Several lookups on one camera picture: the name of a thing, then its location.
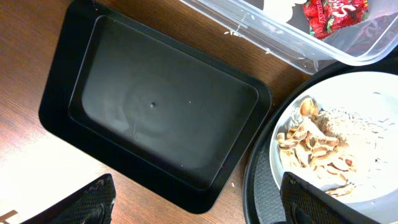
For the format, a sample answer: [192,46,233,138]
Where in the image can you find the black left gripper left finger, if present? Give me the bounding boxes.
[23,174,116,224]

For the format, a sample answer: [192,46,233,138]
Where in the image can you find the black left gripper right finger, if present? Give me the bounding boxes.
[280,172,377,224]

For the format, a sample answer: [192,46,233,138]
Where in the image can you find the peanut shells food scraps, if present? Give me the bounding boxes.
[276,97,387,197]

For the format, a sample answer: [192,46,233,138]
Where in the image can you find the grey plate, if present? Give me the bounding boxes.
[269,72,397,223]

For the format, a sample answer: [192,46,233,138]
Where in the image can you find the red snack wrapper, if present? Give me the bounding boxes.
[303,0,369,40]

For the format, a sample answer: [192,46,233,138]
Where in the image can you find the round black tray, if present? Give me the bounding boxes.
[243,55,397,223]

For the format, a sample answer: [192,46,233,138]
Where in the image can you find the black rectangular tray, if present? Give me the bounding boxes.
[39,1,271,214]

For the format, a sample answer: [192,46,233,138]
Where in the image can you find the clear plastic bin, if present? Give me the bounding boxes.
[183,0,397,74]

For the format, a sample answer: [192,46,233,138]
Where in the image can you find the white scrap in bin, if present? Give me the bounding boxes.
[262,0,307,22]

